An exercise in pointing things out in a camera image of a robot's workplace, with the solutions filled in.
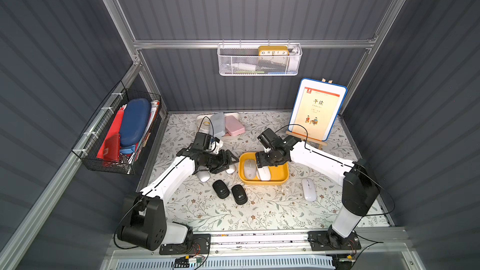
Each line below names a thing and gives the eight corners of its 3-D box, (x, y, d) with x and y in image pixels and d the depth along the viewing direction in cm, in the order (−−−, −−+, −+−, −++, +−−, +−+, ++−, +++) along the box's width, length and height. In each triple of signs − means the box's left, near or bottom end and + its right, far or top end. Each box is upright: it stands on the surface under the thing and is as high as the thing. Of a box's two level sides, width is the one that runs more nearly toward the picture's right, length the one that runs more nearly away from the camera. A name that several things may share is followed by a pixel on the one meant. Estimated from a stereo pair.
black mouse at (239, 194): (239, 207, 85) (239, 206, 83) (228, 190, 90) (228, 188, 88) (250, 200, 87) (250, 198, 85) (239, 183, 92) (239, 181, 90)
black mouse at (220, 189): (222, 201, 86) (221, 199, 84) (211, 187, 91) (210, 184, 89) (231, 193, 89) (231, 191, 86) (220, 180, 93) (219, 177, 91)
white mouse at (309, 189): (305, 201, 86) (306, 199, 84) (301, 180, 93) (302, 178, 91) (317, 201, 86) (318, 199, 84) (311, 180, 93) (313, 178, 91)
